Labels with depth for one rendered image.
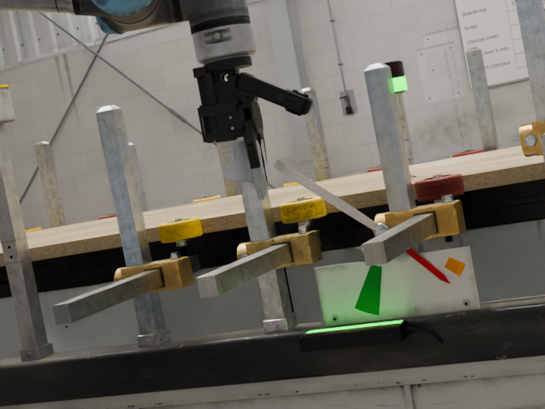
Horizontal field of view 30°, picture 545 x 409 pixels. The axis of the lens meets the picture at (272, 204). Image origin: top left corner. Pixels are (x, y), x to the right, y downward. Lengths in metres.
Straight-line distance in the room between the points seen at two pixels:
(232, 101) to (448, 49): 7.59
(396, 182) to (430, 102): 7.48
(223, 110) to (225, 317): 0.63
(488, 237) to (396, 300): 0.26
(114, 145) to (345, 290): 0.49
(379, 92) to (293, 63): 7.75
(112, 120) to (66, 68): 9.16
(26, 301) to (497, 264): 0.87
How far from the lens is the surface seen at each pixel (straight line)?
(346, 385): 1.74
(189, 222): 1.88
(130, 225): 1.82
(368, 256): 1.34
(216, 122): 1.50
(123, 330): 2.13
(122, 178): 1.82
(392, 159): 1.62
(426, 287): 1.63
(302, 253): 1.68
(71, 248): 2.09
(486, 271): 1.84
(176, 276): 1.79
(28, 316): 1.98
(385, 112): 1.62
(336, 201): 1.61
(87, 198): 10.95
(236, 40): 1.49
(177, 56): 10.19
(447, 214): 1.60
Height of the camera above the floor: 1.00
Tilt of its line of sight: 3 degrees down
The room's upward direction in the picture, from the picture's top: 11 degrees counter-clockwise
